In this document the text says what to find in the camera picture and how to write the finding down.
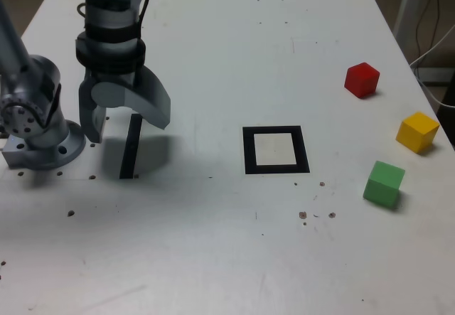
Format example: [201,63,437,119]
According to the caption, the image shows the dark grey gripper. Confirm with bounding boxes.
[78,66,172,144]

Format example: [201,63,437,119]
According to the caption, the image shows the red cube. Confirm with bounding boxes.
[343,62,381,100]

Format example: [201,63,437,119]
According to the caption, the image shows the green cube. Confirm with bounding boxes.
[362,160,407,210]

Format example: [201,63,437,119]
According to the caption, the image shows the yellow cube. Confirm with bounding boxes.
[395,112,441,154]

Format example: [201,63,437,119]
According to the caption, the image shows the black tape square outline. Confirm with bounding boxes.
[242,125,311,176]

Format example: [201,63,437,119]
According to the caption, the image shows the black tape strip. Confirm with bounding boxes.
[119,113,143,180]

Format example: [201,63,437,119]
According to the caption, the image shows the white cable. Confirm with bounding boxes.
[410,25,455,109]

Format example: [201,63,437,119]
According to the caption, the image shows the white metal frame leg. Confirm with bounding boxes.
[392,0,433,58]

